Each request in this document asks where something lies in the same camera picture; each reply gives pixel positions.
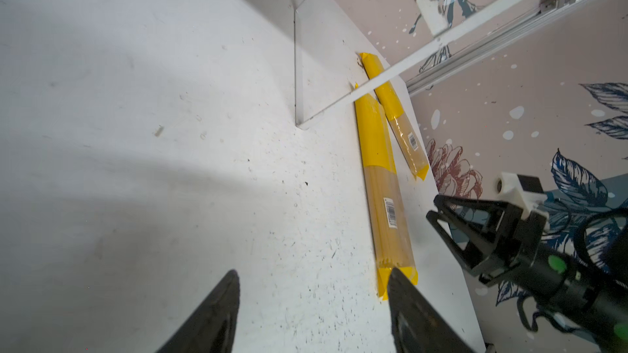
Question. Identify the yellow pasta bag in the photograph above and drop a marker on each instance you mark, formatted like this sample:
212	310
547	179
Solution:
406	136
389	227

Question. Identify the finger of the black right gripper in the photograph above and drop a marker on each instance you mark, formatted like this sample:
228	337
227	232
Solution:
475	216
487	251

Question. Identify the white two-tier shelf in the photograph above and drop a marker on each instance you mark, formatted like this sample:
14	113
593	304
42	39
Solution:
312	56

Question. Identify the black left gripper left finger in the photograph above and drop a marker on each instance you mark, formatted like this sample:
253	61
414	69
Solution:
212	326

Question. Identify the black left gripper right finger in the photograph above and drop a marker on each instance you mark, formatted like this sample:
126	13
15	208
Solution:
416	326

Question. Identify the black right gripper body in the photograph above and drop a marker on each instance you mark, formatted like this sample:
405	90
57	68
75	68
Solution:
575	295

